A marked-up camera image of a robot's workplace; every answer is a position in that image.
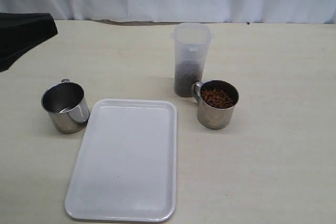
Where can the white rectangular tray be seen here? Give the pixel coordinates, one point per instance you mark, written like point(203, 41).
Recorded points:
point(126, 166)

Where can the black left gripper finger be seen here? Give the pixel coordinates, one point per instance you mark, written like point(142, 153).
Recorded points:
point(21, 33)

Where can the translucent plastic tall container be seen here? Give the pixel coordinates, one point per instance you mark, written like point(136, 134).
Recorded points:
point(191, 43)

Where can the steel mug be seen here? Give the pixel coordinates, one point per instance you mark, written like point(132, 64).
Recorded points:
point(66, 106)
point(216, 100)

